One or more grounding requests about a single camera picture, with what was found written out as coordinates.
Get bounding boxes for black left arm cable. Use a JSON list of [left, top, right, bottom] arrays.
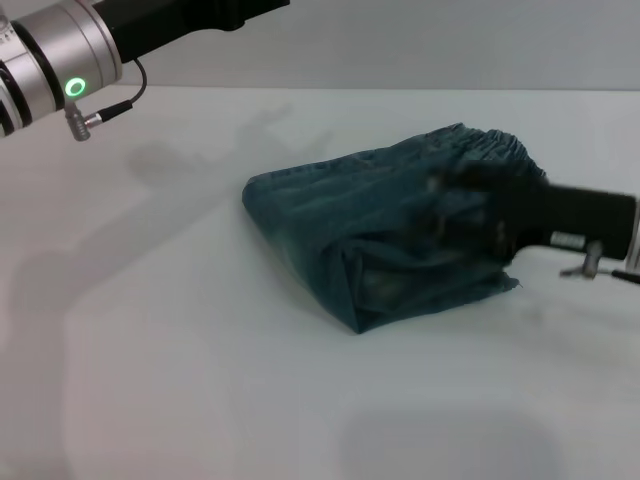
[[65, 58, 148, 143]]

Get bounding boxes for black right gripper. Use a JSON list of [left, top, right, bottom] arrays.
[[428, 163, 639, 263]]

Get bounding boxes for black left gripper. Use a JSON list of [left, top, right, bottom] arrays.
[[91, 0, 291, 65]]

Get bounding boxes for blue denim shorts with embroidery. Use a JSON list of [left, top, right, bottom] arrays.
[[241, 124, 548, 336]]

